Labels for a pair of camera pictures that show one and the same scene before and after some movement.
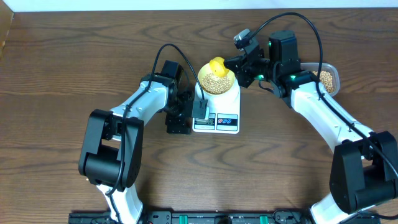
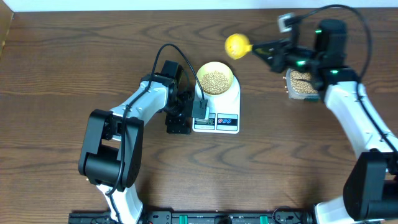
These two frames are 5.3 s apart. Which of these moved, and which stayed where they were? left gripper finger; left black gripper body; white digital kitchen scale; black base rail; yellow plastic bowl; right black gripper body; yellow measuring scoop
Moved: right black gripper body; yellow measuring scoop
Stayed: left black gripper body; left gripper finger; black base rail; yellow plastic bowl; white digital kitchen scale
